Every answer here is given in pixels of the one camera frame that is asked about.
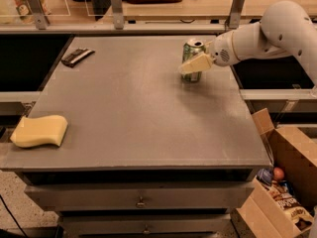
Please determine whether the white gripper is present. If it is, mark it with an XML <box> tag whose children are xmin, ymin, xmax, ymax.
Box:
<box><xmin>179</xmin><ymin>32</ymin><xmax>239</xmax><ymax>75</ymax></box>

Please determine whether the green soda can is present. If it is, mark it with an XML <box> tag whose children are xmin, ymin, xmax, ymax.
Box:
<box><xmin>182</xmin><ymin>39</ymin><xmax>206</xmax><ymax>83</ymax></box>

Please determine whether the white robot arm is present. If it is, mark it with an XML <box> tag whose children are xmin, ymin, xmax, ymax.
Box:
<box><xmin>179</xmin><ymin>0</ymin><xmax>317</xmax><ymax>96</ymax></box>

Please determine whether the dark rxbar chocolate bar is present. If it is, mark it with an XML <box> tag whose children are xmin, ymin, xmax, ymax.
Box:
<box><xmin>61</xmin><ymin>49</ymin><xmax>94</xmax><ymax>67</ymax></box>

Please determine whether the blue snack packet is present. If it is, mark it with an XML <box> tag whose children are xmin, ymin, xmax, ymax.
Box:
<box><xmin>257</xmin><ymin>169</ymin><xmax>273</xmax><ymax>185</ymax></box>

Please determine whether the red apple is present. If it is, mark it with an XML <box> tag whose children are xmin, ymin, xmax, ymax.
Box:
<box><xmin>273</xmin><ymin>167</ymin><xmax>285</xmax><ymax>181</ymax></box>

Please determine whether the upper grey drawer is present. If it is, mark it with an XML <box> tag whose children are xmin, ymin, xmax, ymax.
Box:
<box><xmin>25</xmin><ymin>182</ymin><xmax>254</xmax><ymax>212</ymax></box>

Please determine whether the grey drawer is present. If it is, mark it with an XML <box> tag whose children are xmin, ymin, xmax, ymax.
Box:
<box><xmin>58</xmin><ymin>214</ymin><xmax>230</xmax><ymax>236</ymax></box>
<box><xmin>25</xmin><ymin>182</ymin><xmax>254</xmax><ymax>212</ymax></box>

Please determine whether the brown snack bag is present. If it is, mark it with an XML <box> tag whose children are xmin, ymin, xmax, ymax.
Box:
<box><xmin>267</xmin><ymin>180</ymin><xmax>314</xmax><ymax>231</ymax></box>

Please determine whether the cardboard box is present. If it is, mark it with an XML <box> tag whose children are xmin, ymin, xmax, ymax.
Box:
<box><xmin>238</xmin><ymin>109</ymin><xmax>317</xmax><ymax>238</ymax></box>

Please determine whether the yellow sponge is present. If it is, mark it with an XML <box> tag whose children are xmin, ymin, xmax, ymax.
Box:
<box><xmin>10</xmin><ymin>115</ymin><xmax>68</xmax><ymax>148</ymax></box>

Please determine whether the lower grey drawer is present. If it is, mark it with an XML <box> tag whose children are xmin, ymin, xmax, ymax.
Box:
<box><xmin>58</xmin><ymin>214</ymin><xmax>230</xmax><ymax>236</ymax></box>

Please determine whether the right metal bracket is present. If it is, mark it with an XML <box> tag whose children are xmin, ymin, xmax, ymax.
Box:
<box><xmin>226</xmin><ymin>0</ymin><xmax>245</xmax><ymax>29</ymax></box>

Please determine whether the metal bracket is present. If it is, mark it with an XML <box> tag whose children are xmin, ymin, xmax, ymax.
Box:
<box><xmin>27</xmin><ymin>0</ymin><xmax>50</xmax><ymax>30</ymax></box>
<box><xmin>110</xmin><ymin>0</ymin><xmax>125</xmax><ymax>30</ymax></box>
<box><xmin>226</xmin><ymin>0</ymin><xmax>245</xmax><ymax>29</ymax></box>

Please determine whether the middle metal bracket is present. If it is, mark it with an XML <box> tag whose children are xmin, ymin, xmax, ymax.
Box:
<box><xmin>110</xmin><ymin>0</ymin><xmax>125</xmax><ymax>30</ymax></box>

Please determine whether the left metal bracket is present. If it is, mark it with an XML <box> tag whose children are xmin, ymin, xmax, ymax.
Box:
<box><xmin>27</xmin><ymin>0</ymin><xmax>50</xmax><ymax>30</ymax></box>

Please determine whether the black floor cable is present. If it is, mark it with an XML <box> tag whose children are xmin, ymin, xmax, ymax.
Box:
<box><xmin>0</xmin><ymin>195</ymin><xmax>29</xmax><ymax>238</ymax></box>

